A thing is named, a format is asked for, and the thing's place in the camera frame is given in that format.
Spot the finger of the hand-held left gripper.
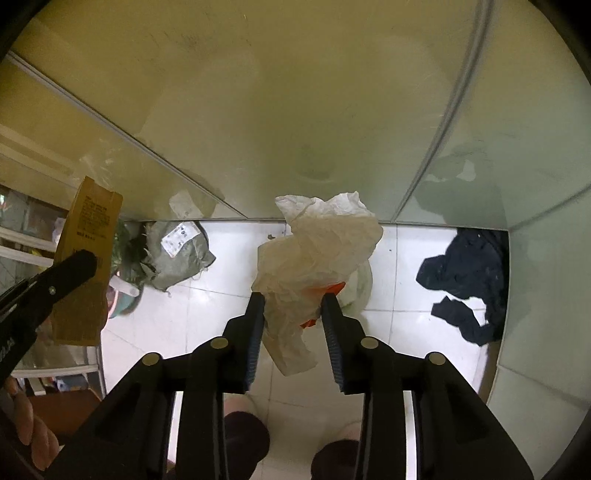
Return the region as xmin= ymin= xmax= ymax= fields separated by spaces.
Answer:
xmin=0 ymin=249 xmax=99 ymax=326

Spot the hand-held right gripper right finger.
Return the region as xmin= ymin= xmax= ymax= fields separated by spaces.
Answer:
xmin=321 ymin=293 xmax=536 ymax=480

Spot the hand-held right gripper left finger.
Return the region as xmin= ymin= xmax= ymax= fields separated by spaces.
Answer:
xmin=60 ymin=291 xmax=267 ymax=480

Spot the translucent white trash bag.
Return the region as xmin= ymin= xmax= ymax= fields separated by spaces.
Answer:
xmin=339 ymin=261 xmax=374 ymax=319

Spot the yellow brown cardboard box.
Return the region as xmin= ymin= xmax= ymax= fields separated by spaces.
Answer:
xmin=50 ymin=175 xmax=124 ymax=347

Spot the white orange plastic bag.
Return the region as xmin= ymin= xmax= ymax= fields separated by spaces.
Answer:
xmin=252 ymin=190 xmax=385 ymax=377

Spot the person's left hand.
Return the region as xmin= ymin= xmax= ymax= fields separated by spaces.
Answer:
xmin=6 ymin=375 xmax=62 ymax=472

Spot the white metal rack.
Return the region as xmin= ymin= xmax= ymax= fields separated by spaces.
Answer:
xmin=0 ymin=124 xmax=107 ymax=398

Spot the teal plastic basin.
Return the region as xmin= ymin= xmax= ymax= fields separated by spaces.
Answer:
xmin=106 ymin=272 xmax=144 ymax=319

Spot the brown wooden stool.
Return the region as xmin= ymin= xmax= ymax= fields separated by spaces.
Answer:
xmin=28 ymin=388 xmax=103 ymax=444

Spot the grey parcel bag with label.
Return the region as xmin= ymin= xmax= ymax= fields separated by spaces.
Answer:
xmin=141 ymin=220 xmax=217 ymax=292

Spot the person's left foot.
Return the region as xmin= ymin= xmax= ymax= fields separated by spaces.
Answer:
xmin=223 ymin=398 xmax=271 ymax=472

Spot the person's foot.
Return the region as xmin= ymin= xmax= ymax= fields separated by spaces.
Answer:
xmin=223 ymin=398 xmax=271 ymax=472
xmin=310 ymin=422 xmax=361 ymax=480

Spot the person's right foot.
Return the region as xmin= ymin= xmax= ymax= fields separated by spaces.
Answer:
xmin=310 ymin=422 xmax=361 ymax=480

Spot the dark blue cloth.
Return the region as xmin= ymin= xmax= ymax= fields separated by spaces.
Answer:
xmin=416 ymin=228 xmax=510 ymax=348

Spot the frosted glass door panel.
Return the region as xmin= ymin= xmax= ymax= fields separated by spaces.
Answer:
xmin=9 ymin=0 xmax=490 ymax=222

